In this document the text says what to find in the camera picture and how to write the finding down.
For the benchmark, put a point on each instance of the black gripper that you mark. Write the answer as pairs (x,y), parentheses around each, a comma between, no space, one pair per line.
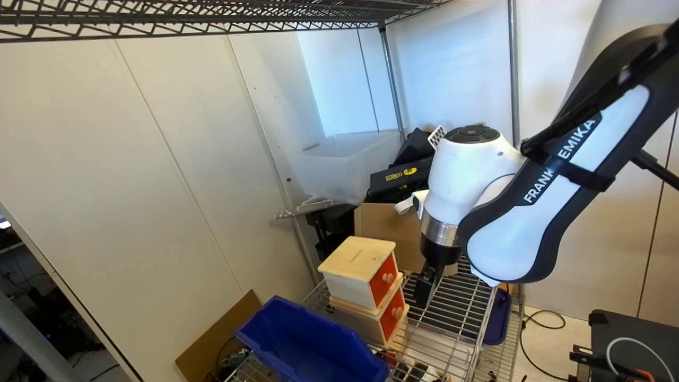
(427,281)

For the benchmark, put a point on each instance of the clear plastic storage tub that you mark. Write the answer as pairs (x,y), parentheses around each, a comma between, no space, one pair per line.
(340,165)

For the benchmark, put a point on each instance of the black bag yellow logo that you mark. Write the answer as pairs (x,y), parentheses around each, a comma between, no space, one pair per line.
(397,181)

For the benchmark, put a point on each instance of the red bottom drawer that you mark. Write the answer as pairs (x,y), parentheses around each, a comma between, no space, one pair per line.
(393,315)

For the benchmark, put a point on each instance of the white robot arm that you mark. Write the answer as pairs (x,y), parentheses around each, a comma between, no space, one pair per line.
(505,209)

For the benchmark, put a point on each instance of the wire shelf rack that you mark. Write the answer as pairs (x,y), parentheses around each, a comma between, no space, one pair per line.
(462,334)

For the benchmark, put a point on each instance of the blue plastic bin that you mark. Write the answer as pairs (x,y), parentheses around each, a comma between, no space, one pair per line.
(304,347)

